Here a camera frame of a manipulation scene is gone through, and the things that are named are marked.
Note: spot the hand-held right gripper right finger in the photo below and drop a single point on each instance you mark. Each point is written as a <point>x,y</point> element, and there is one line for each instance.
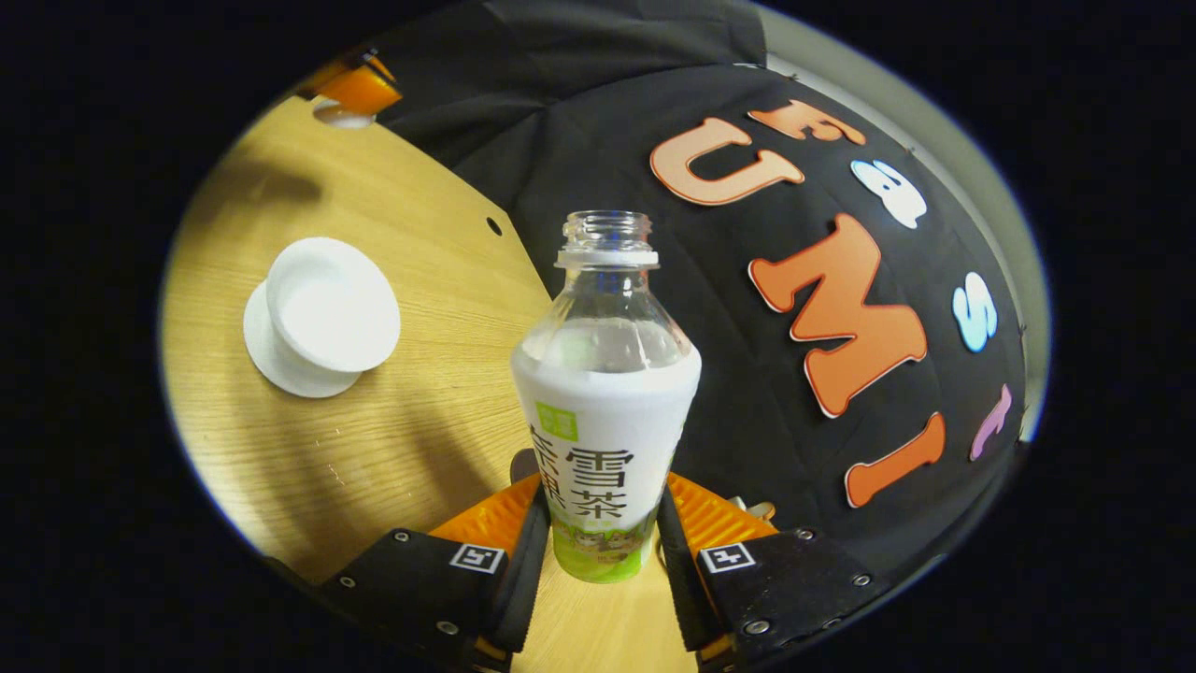
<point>677,579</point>

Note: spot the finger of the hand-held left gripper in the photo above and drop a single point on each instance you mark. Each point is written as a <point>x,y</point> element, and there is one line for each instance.
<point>360,89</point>

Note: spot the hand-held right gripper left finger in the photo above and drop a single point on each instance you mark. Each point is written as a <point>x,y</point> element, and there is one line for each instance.
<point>525,579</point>

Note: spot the white teacup lid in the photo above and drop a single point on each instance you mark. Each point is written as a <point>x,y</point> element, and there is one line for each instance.
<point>341,116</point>

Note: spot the dark brown round coaster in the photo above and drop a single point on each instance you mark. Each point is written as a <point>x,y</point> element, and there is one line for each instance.
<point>523,465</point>

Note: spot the white green label water bottle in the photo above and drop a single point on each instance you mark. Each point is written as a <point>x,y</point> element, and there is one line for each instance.
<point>603,430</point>

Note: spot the white teacup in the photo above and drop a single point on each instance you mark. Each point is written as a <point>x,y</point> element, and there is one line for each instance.
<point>332,308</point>

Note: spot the small brown and white object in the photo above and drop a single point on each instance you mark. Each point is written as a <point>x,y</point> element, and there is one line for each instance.
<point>755,509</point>

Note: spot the white saucer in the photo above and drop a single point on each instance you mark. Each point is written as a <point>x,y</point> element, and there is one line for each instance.
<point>280,369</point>

